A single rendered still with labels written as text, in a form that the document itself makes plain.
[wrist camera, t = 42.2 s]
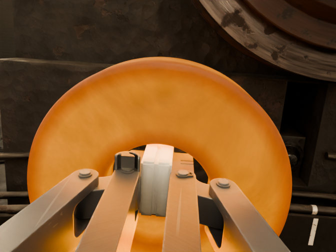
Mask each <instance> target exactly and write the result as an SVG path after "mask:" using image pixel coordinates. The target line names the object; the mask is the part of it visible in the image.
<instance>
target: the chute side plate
mask: <svg viewBox="0 0 336 252"><path fill-rule="evenodd" d="M14 215H16V214H0V226H1V225H2V224H3V223H5V222H6V221H8V220H9V219H10V218H12V217H13V216H14ZM314 219H318V223H317V227H316V232H315V236H314V241H313V245H308V244H309V239H310V234H311V230H312V225H313V220H314ZM279 238H280V239H281V240H282V242H283V243H284V244H285V245H286V246H287V248H288V249H289V250H290V251H291V252H336V217H333V216H322V215H310V214H298V213H288V215H287V218H286V222H285V224H284V227H283V229H282V231H281V233H280V235H279Z"/></svg>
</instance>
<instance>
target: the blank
mask: <svg viewBox="0 0 336 252"><path fill-rule="evenodd" d="M150 144H161V145H168V146H172V147H175V148H178V149H180V150H182V151H184V152H186V153H188V154H189V155H191V156H192V157H193V158H195V159H196V160H197V161H198V162H199V163H200V165H201V166H202V167H203V169H204V170H205V172H206V174H207V176H208V182H207V184H208V185H209V184H210V181H211V180H213V179H217V178H225V179H229V180H231V181H233V182H234V183H235V184H236V185H237V186H238V187H239V188H240V189H241V191H242V192H243V193H244V194H245V196H246V197H247V198H248V199H249V201H250V202H251V203H252V204H253V206H254V207H255V208H256V209H257V211H258V212H259V213H260V214H261V216H262V217H263V218H264V219H265V220H266V222H267V223H268V224H269V225H270V227H271V228H272V229H273V230H274V232H275V233H276V234H277V235H278V237H279V236H280V234H281V232H282V230H283V228H284V225H285V222H286V220H287V216H288V213H289V209H290V204H291V197H292V171H291V164H290V160H289V156H288V152H287V149H286V146H285V144H284V141H283V139H282V137H281V135H280V133H279V131H278V129H277V127H276V126H275V124H274V123H273V121H272V120H271V118H270V117H269V115H268V114H267V113H266V112H265V110H264V109H263V108H262V107H261V106H260V105H259V104H258V103H257V102H256V101H255V100H254V99H253V98H252V97H251V96H250V95H249V94H248V93H247V92H246V91H245V90H244V89H243V88H242V87H241V86H239V85H238V84H237V83H236V82H234V81H233V80H232V79H230V78H229V77H227V76H226V75H224V74H222V73H220V72H219V71H217V70H215V69H213V68H210V67H208V66H206V65H203V64H200V63H197V62H194V61H190V60H186V59H181V58H174V57H144V58H137V59H132V60H128V61H124V62H121V63H118V64H115V65H113V66H110V67H108V68H106V69H104V70H102V71H100V72H98V73H95V74H93V75H91V76H89V77H88V78H86V79H84V80H82V81H81V82H79V83H78V84H76V85H75V86H73V87H72V88H71V89H70V90H68V91H67V92H66V93H65V94H64V95H63V96H62V97H61V98H60V99H59V100H58V101H57V102H56V103H55V104H54V105H53V106H52V108H51V109H50V110H49V111H48V113H47V114H46V116H45V117H44V119H43V120H42V122H41V124H40V126H39V128H38V130H37V132H36V134H35V137H34V139H33V142H32V145H31V149H30V153H29V159H28V166H27V189H28V196H29V201H30V204H31V203H32V202H34V201H35V200H36V199H38V198H39V197H40V196H42V195H43V194H44V193H46V192H47V191H49V190H50V189H51V188H53V187H54V186H55V185H57V184H58V183H59V182H61V181H62V180H64V179H65V178H66V177H68V176H69V175H70V174H72V173H73V172H75V171H77V170H81V169H92V170H95V171H97V172H98V177H108V176H112V174H113V168H114V162H115V154H117V153H119V152H124V151H129V150H131V149H133V148H136V147H139V146H143V145H150ZM165 221H166V217H162V216H156V215H151V216H150V215H141V213H139V210H138V219H137V224H136V228H135V232H134V236H133V240H132V245H131V249H130V252H162V249H163V240H164V230H165Z"/></svg>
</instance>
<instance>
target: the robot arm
mask: <svg viewBox="0 0 336 252"><path fill-rule="evenodd" d="M139 213H141V215H144V216H152V214H155V215H156V217H165V226H164V236H163V245H162V252H202V249H201V235H200V224H202V225H205V227H204V228H205V232H206V234H207V236H208V238H209V241H210V243H211V245H212V247H213V249H214V251H215V252H291V251H290V250H289V249H288V248H287V246H286V245H285V244H284V243H283V241H282V240H281V239H280V238H279V236H278V235H277V234H276V233H275V232H274V230H273V229H272V228H271V227H270V225H269V224H268V223H267V222H266V220H265V219H264V218H263V217H262V215H261V214H260V213H259V212H258V210H257V209H256V208H255V207H254V205H253V204H252V203H251V202H250V201H249V199H248V198H247V197H246V196H245V194H244V193H243V192H242V191H241V189H240V188H239V187H238V186H237V184H236V183H234V182H233V181H231V180H229V179H227V178H226V179H225V178H215V179H212V180H211V181H210V183H209V184H205V183H202V182H200V181H198V180H197V179H196V175H195V173H194V162H193V157H192V156H191V155H190V154H188V153H178V152H174V147H173V146H170V145H164V144H147V145H146V148H145V151H143V150H131V151H122V152H118V153H116V154H115V155H114V172H113V174H112V175H111V176H105V177H99V173H98V172H97V171H96V170H93V169H88V168H85V169H84V168H82V169H80V170H77V171H75V172H73V173H72V174H70V175H69V176H67V177H66V178H65V179H63V180H62V181H61V182H59V183H58V184H57V185H55V186H54V187H52V188H51V189H50V190H48V191H47V192H46V193H44V194H43V195H42V196H40V197H39V198H37V199H36V200H35V201H33V202H32V203H31V204H29V205H28V206H27V207H25V208H24V209H22V210H21V211H20V212H18V213H17V214H16V215H14V216H13V217H11V218H10V219H9V220H7V221H6V222H5V223H3V224H2V225H1V226H0V252H73V251H74V250H75V249H76V250H75V252H130V250H131V246H132V242H133V238H134V234H135V229H136V225H137V221H138V217H139Z"/></svg>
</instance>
